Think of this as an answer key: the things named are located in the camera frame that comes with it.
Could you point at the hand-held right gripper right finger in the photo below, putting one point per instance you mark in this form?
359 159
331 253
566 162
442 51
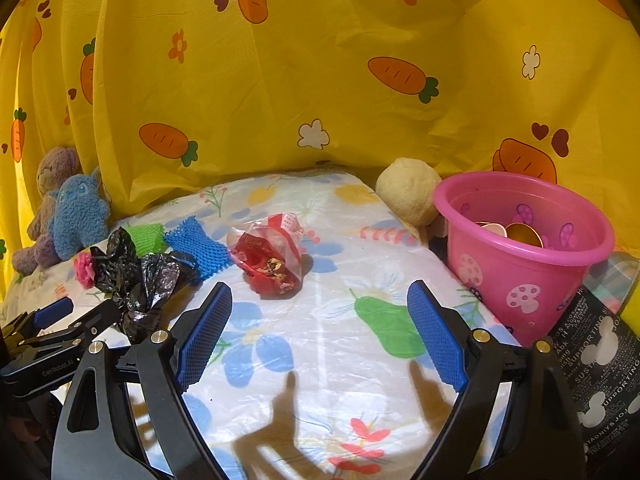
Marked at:
437 335

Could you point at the blue foam net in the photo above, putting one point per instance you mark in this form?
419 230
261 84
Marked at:
197 250

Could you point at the blue plush toy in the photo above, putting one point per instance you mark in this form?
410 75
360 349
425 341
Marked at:
80 215

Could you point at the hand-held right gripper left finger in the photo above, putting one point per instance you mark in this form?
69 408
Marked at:
205 335

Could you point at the small pink plastic bag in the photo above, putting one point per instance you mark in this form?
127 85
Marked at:
84 267

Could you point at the pink plastic bucket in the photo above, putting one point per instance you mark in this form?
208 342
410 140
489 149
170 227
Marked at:
510 285

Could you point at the green foam net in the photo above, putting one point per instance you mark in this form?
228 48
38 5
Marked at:
145 237

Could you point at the rainbow printed box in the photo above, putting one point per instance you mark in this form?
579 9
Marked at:
615 275

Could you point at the red cup gold interior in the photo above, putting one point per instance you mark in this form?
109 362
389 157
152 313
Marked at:
522 234

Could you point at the floral plastic table cover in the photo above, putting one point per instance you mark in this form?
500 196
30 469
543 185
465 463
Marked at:
310 360

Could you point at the black box white silhouettes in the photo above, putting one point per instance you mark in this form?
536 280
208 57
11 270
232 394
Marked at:
600 360

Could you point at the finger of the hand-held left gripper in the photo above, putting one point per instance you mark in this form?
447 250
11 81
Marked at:
90 322
52 311

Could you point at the cream plush ball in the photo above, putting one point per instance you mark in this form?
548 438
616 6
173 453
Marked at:
405 185

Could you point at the orange white paper cup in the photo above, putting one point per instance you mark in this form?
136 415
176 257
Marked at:
490 227

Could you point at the red white plastic packaging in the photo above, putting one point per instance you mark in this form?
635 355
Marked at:
265 265

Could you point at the purple teddy bear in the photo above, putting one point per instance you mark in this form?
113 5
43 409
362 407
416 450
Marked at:
55 170

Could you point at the yellow carrot print curtain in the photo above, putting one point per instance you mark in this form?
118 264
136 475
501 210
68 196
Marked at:
350 110

